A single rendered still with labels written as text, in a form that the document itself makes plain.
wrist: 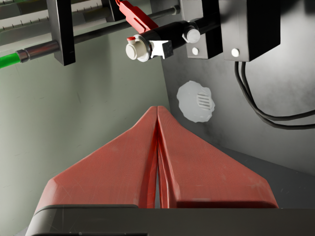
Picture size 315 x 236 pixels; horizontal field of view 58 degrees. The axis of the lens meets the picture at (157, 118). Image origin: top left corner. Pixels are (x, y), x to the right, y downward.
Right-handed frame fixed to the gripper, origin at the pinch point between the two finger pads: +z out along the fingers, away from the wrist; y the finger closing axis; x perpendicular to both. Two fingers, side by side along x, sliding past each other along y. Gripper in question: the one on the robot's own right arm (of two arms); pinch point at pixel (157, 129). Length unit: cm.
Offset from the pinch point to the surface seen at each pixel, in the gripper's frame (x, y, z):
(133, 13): 1.2, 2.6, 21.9
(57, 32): 6.3, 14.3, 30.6
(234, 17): 2.2, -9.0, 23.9
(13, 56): 8.3, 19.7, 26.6
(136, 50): 3.2, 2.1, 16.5
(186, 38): 3.0, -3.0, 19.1
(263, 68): 14.4, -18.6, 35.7
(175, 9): 8, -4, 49
